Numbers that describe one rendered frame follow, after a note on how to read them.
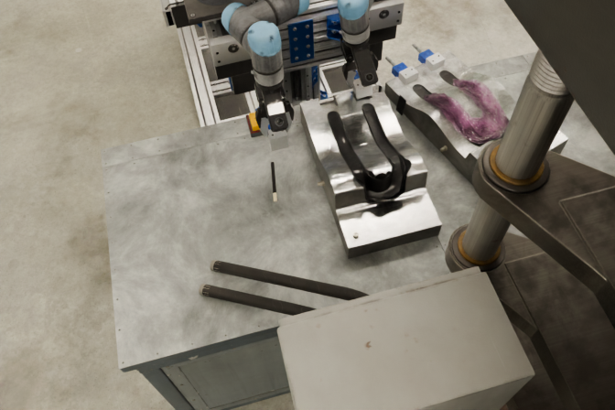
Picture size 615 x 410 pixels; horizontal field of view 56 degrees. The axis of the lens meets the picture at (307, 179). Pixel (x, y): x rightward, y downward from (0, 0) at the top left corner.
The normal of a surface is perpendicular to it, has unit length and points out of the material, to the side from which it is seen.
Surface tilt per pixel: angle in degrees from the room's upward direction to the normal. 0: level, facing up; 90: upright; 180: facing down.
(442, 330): 0
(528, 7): 90
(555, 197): 0
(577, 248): 0
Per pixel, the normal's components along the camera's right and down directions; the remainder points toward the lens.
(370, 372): -0.04, -0.56
